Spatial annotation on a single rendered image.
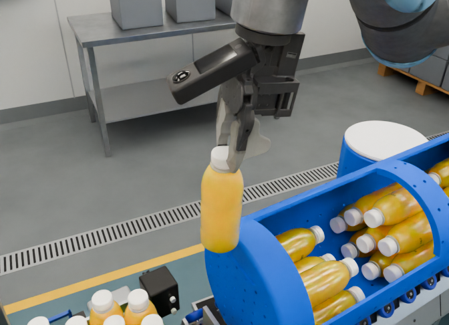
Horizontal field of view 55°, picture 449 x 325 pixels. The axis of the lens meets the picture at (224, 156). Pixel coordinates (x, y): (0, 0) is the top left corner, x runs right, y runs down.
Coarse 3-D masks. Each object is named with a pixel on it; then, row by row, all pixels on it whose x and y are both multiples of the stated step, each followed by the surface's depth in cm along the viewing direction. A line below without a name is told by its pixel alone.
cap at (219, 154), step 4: (216, 148) 65; (220, 148) 65; (224, 148) 65; (228, 148) 65; (212, 152) 64; (216, 152) 64; (220, 152) 64; (224, 152) 64; (228, 152) 64; (212, 156) 63; (216, 156) 63; (220, 156) 63; (224, 156) 63; (212, 160) 64; (216, 160) 63; (220, 160) 63; (224, 160) 62; (212, 164) 64; (216, 164) 63; (220, 164) 63; (224, 164) 63; (220, 168) 63; (224, 168) 63; (228, 168) 63
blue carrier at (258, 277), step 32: (384, 160) 102; (416, 160) 122; (320, 192) 90; (352, 192) 112; (416, 192) 90; (256, 224) 80; (288, 224) 103; (320, 224) 109; (448, 224) 89; (224, 256) 83; (256, 256) 73; (288, 256) 74; (448, 256) 91; (224, 288) 87; (256, 288) 74; (288, 288) 72; (384, 288) 82; (224, 320) 93; (256, 320) 78; (288, 320) 71; (352, 320) 80
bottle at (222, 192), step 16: (208, 176) 65; (224, 176) 64; (240, 176) 66; (208, 192) 65; (224, 192) 64; (240, 192) 66; (208, 208) 67; (224, 208) 66; (240, 208) 68; (208, 224) 69; (224, 224) 68; (240, 224) 72; (208, 240) 71; (224, 240) 70
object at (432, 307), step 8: (416, 288) 106; (448, 288) 109; (440, 296) 107; (448, 296) 109; (424, 304) 105; (432, 304) 106; (440, 304) 108; (448, 304) 110; (416, 312) 104; (424, 312) 105; (432, 312) 107; (440, 312) 109; (448, 312) 135; (184, 320) 94; (400, 320) 101; (408, 320) 102; (416, 320) 104; (424, 320) 106; (432, 320) 108
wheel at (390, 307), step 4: (388, 304) 96; (392, 304) 97; (380, 308) 95; (384, 308) 96; (388, 308) 96; (392, 308) 97; (380, 312) 95; (384, 312) 95; (388, 312) 96; (392, 312) 96; (384, 316) 95; (388, 316) 96
